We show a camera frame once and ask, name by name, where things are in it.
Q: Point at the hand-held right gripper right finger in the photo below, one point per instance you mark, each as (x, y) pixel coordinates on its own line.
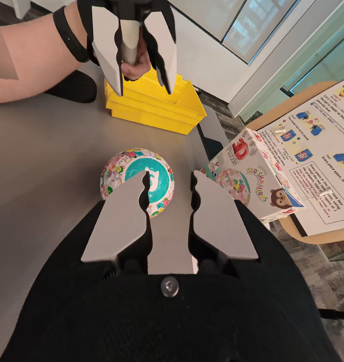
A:
(223, 226)

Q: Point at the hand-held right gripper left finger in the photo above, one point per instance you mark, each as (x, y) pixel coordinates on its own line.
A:
(118, 226)

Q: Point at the colourful puzzle ball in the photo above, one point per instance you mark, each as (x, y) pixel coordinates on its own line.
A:
(124, 169)

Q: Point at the window with roller blind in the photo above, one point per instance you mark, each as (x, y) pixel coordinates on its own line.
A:
(259, 28)

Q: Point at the yellow plastic bin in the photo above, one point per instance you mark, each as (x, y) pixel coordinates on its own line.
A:
(160, 113)

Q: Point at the white printed puzzle box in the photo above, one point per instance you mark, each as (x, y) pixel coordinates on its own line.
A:
(259, 169)

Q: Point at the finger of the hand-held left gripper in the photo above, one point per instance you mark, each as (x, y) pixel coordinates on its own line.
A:
(166, 51)
(104, 42)

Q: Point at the person's left hand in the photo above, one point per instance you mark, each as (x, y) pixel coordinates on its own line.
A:
(135, 70)

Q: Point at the black wristband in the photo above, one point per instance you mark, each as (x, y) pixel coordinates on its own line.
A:
(70, 36)

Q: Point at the instruction sheet on wooden board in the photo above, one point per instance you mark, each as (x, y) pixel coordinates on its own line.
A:
(316, 240)

